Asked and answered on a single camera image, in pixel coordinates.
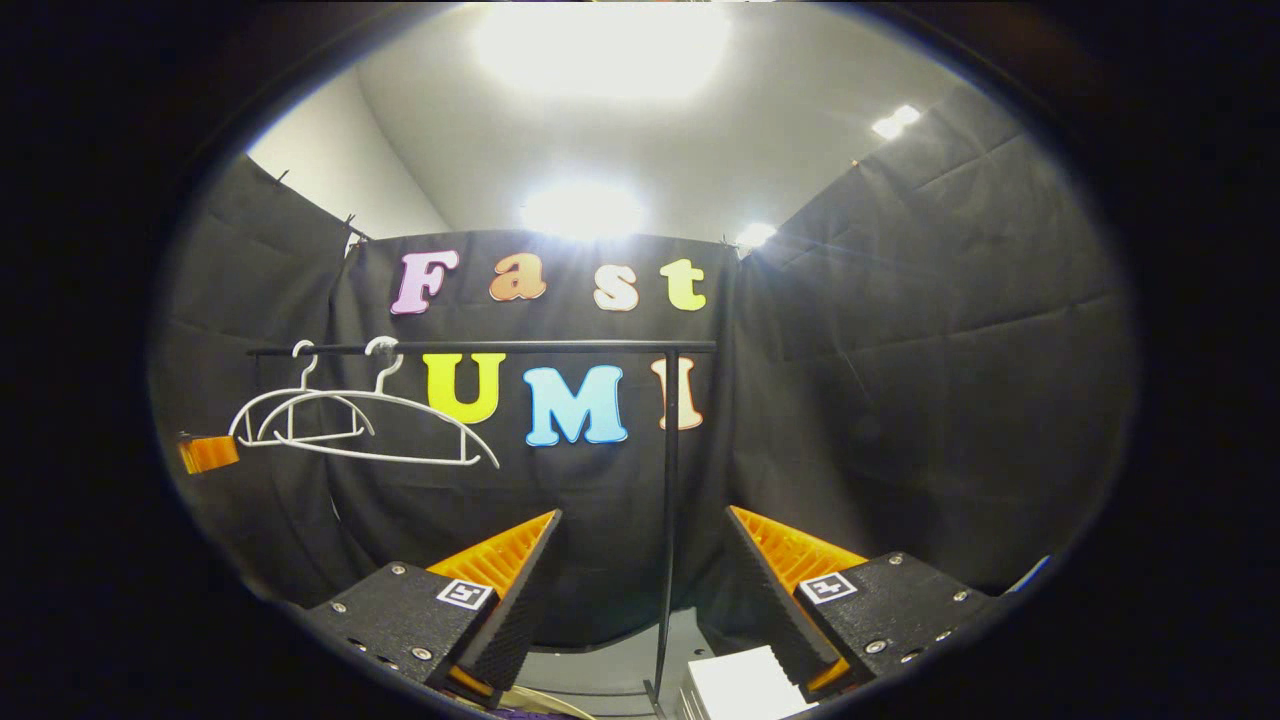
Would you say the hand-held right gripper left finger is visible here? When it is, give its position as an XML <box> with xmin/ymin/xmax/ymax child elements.
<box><xmin>300</xmin><ymin>508</ymin><xmax>568</xmax><ymax>711</ymax></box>

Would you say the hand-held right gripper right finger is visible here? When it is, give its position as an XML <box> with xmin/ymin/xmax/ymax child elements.
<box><xmin>722</xmin><ymin>505</ymin><xmax>1001</xmax><ymax>706</ymax></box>

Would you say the beige laundry hamper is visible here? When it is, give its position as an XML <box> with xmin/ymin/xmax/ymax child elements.
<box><xmin>495</xmin><ymin>685</ymin><xmax>601</xmax><ymax>720</ymax></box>

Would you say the large white clothes hanger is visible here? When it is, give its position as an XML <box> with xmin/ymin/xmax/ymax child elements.
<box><xmin>258</xmin><ymin>336</ymin><xmax>501</xmax><ymax>471</ymax></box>

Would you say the small white clothes hanger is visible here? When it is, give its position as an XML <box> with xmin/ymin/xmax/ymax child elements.
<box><xmin>228</xmin><ymin>340</ymin><xmax>376</xmax><ymax>448</ymax></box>

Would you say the black clothes rack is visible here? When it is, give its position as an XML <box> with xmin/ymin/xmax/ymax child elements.
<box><xmin>247</xmin><ymin>338</ymin><xmax>718</xmax><ymax>716</ymax></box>

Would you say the white box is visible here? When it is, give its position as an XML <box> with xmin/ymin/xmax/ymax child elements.
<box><xmin>680</xmin><ymin>645</ymin><xmax>816</xmax><ymax>720</ymax></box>

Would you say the white paper sheet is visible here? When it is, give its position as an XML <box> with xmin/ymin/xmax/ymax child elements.
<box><xmin>1005</xmin><ymin>555</ymin><xmax>1053</xmax><ymax>596</ymax></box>

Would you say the black backdrop cloth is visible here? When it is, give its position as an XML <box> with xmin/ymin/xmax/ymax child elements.
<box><xmin>150</xmin><ymin>85</ymin><xmax>1136</xmax><ymax>651</ymax></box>

